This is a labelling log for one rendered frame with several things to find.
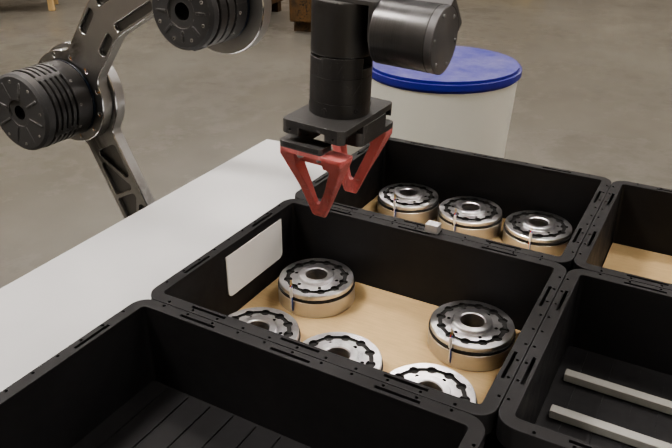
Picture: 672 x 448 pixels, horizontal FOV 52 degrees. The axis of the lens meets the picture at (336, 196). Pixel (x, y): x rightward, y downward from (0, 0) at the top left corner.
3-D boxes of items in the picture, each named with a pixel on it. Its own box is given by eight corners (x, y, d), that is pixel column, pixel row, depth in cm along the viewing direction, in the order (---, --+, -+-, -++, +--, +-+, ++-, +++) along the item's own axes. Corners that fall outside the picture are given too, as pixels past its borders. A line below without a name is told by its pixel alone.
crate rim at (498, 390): (145, 313, 78) (143, 295, 77) (289, 211, 102) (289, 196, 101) (489, 442, 60) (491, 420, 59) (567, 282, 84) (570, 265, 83)
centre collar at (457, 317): (444, 326, 84) (444, 321, 83) (463, 307, 87) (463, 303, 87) (481, 341, 81) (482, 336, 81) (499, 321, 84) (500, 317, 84)
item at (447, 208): (427, 215, 112) (427, 211, 112) (456, 194, 119) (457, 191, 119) (485, 232, 106) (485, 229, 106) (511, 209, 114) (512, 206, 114)
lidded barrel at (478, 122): (519, 216, 303) (539, 54, 273) (477, 279, 256) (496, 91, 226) (395, 190, 328) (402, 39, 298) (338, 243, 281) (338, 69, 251)
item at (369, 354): (274, 372, 77) (274, 368, 76) (322, 326, 84) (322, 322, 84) (354, 405, 72) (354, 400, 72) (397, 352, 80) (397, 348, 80)
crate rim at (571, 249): (290, 210, 102) (289, 196, 101) (379, 147, 126) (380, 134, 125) (567, 282, 84) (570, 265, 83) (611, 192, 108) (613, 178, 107)
